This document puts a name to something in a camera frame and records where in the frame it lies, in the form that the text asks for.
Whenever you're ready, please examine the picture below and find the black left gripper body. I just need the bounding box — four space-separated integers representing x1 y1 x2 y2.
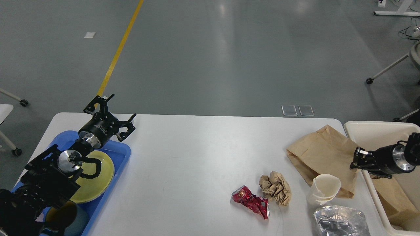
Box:
78 113 121 149

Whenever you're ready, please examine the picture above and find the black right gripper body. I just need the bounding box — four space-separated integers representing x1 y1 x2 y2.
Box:
369 144 415 176

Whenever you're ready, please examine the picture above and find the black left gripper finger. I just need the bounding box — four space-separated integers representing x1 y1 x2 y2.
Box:
83 94 116 120
115 113 137 142

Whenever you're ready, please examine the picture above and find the brown paper bag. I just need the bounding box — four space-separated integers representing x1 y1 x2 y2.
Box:
286 125 358 199

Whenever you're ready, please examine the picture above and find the white paper cup stack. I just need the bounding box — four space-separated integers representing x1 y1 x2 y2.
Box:
306 174 342 206

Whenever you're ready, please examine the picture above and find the yellow plastic plate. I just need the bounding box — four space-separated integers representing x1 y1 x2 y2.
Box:
70 150 115 204

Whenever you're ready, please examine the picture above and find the brown paper ball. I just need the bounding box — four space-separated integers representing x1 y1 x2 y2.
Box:
259 171 292 207

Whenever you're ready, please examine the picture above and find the teal mug yellow inside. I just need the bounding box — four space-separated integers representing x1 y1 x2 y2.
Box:
44 201 90 236

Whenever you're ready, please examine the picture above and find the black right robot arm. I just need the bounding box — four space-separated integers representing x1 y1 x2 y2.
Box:
349 132 420 179

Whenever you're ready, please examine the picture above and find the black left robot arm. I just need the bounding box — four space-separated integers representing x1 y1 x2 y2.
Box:
1 95 136 236

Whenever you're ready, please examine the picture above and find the blue plastic tray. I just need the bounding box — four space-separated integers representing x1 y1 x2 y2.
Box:
45 130 131 236

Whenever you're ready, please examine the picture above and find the beige plastic bin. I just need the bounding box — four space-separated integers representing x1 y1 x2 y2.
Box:
344 121 419 236

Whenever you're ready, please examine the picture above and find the crumpled silver foil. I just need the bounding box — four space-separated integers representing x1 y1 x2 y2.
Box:
313 205 370 236

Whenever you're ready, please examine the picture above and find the clear floor plate right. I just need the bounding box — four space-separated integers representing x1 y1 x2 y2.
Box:
298 105 314 116

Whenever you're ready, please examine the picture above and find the clear floor plate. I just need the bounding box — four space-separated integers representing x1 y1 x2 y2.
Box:
282 105 298 116
298 105 314 116

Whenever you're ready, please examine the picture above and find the white caster leg left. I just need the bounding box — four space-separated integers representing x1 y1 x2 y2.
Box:
0 88 29 107

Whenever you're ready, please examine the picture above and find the white chair leg with caster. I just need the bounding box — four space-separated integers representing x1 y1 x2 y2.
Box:
366 40 420 85

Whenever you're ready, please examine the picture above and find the clear floor plate left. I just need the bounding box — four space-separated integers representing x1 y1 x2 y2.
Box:
282 105 298 116

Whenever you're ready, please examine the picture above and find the crushed red can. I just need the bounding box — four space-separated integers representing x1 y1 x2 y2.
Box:
231 185 270 220

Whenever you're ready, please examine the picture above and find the white desk base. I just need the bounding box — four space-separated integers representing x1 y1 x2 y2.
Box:
373 0 420 17

